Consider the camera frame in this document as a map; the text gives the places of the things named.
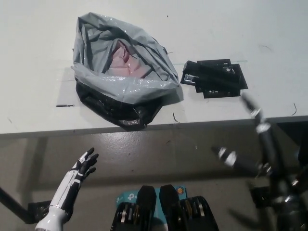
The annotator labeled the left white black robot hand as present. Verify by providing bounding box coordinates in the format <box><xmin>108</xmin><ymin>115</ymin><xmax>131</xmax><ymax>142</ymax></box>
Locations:
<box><xmin>49</xmin><ymin>147</ymin><xmax>99</xmax><ymax>214</ymax></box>

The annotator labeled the black table leg bar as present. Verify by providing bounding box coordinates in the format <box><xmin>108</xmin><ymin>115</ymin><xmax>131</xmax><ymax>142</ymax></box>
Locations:
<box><xmin>0</xmin><ymin>186</ymin><xmax>27</xmax><ymax>221</ymax></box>

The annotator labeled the pink item inside bag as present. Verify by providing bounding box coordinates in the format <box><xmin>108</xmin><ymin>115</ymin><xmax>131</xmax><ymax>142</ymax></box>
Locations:
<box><xmin>105</xmin><ymin>39</ymin><xmax>154</xmax><ymax>79</ymax></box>

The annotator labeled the grey plastic bag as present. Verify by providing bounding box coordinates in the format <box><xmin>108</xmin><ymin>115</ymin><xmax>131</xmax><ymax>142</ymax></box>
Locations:
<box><xmin>70</xmin><ymin>12</ymin><xmax>185</xmax><ymax>132</ymax></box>

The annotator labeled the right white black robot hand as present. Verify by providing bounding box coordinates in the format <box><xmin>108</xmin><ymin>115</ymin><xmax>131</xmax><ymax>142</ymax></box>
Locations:
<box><xmin>211</xmin><ymin>92</ymin><xmax>308</xmax><ymax>231</ymax></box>

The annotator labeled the robot torso black teal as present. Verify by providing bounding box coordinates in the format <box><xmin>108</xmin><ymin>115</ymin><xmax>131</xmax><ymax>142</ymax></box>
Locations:
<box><xmin>109</xmin><ymin>184</ymin><xmax>219</xmax><ymax>231</ymax></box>

